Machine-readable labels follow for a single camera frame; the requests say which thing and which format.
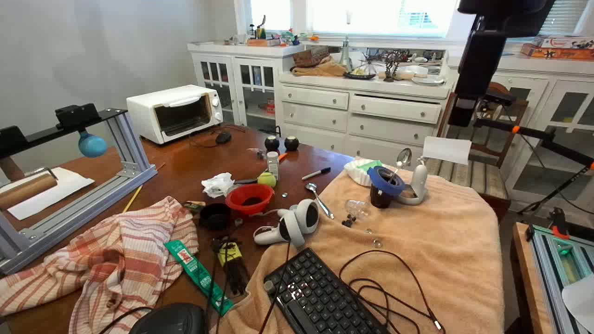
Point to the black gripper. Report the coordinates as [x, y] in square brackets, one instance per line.
[484, 63]

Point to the white remote controller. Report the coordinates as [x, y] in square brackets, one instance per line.
[421, 179]

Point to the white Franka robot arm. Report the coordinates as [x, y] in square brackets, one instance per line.
[579, 304]

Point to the white paper note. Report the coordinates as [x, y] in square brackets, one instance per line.
[447, 152]

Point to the brown wooden chair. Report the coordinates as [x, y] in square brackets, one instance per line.
[489, 179]

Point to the silver metal object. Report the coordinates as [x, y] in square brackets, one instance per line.
[404, 159]

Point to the dark metal figurine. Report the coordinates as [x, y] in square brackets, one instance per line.
[393, 68]

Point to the white drawer sideboard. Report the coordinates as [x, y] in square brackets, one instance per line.
[373, 118]

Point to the orange flat box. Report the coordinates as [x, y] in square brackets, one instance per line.
[560, 53]

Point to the green plastic piece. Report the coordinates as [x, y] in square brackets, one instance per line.
[371, 166]

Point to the dark plate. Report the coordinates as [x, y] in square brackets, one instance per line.
[360, 74]

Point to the dark cup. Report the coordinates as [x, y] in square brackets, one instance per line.
[380, 200]

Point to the clear glass bottle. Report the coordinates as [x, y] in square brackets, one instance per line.
[347, 57]

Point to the clear plastic cup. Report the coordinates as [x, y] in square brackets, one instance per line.
[358, 207]

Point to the beige ribbed towel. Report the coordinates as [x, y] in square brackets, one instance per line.
[434, 261]

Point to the brown woven basket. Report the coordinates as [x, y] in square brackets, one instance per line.
[311, 59]

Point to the black marker pen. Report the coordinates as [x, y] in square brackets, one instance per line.
[317, 174]

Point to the silver spoon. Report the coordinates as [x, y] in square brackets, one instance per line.
[311, 189]

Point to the white VR controller dark face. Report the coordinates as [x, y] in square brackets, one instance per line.
[289, 231]
[308, 217]

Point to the green tennis ball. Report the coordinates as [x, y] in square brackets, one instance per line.
[267, 179]

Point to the red bowl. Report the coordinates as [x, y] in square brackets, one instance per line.
[261, 207]

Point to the black computer keyboard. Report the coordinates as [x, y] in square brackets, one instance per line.
[317, 298]

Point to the black computer mouse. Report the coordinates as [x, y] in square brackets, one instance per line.
[224, 139]

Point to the crumpled white tissue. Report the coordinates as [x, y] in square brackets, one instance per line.
[218, 185]

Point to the small black bowl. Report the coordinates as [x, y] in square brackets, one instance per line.
[217, 218]

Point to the black yellow hex key set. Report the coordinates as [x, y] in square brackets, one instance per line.
[231, 256]

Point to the long green package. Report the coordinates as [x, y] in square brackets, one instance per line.
[196, 272]

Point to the white toaster oven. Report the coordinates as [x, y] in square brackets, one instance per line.
[150, 113]

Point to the yellow pencil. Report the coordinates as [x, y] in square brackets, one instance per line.
[133, 200]

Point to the black rounded pouch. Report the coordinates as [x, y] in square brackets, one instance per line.
[170, 321]

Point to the red white striped cloth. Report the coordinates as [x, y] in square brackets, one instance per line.
[124, 248]

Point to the blue bulb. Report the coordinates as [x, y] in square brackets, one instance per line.
[94, 146]

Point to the white paper sheet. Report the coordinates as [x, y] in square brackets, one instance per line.
[63, 189]

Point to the brown cardboard roll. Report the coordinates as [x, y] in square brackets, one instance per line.
[25, 191]

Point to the black camera boom stand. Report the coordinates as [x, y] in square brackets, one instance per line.
[560, 148]

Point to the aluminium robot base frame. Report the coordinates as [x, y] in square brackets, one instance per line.
[549, 267]

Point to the aluminium extrusion frame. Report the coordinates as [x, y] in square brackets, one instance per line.
[94, 198]

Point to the black camera on frame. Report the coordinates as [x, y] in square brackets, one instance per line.
[76, 116]

